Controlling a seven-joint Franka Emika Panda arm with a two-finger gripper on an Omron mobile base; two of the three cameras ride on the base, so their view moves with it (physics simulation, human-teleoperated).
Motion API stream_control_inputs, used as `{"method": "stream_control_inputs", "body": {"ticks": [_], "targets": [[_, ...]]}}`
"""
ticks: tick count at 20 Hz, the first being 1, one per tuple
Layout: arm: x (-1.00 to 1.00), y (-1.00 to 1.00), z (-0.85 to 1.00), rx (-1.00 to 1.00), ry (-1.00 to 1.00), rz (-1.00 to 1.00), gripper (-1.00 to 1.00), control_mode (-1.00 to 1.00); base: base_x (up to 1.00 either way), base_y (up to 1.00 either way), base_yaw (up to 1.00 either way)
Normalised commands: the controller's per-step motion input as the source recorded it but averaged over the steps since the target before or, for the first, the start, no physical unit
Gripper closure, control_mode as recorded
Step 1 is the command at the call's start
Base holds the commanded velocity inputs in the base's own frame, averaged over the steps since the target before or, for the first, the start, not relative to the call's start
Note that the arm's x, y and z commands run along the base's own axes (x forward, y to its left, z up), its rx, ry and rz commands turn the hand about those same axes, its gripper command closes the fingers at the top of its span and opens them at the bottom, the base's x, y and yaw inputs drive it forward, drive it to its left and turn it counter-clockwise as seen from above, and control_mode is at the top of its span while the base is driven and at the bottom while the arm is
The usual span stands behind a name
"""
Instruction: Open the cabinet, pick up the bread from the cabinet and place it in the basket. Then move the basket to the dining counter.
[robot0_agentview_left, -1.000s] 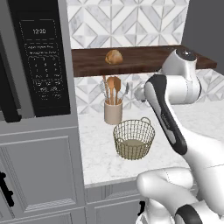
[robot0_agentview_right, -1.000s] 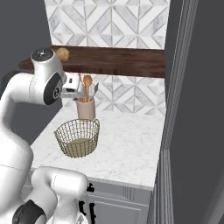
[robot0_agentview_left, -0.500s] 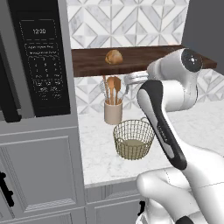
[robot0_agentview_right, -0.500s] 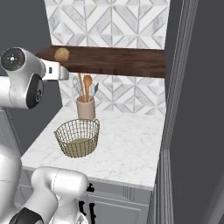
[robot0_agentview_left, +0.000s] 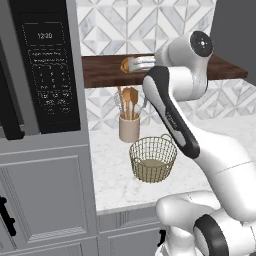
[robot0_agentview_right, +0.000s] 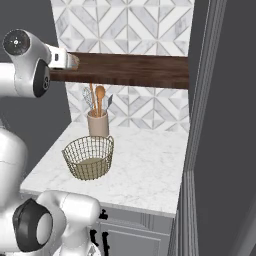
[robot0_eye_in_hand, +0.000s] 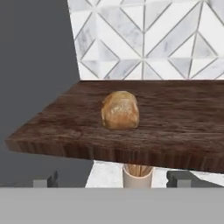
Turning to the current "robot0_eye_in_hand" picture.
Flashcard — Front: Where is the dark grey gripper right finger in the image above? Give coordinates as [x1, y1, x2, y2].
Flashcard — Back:
[165, 170, 224, 188]

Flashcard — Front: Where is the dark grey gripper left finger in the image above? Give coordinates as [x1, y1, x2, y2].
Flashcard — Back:
[32, 171, 59, 188]

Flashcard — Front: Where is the golden brown bread roll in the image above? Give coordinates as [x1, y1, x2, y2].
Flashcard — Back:
[101, 90, 140, 130]

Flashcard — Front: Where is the cream pot of wooden tools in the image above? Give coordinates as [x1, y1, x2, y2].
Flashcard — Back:
[122, 163, 155, 189]

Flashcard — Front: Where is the dark brown wooden shelf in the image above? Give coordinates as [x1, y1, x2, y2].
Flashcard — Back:
[4, 80, 224, 174]

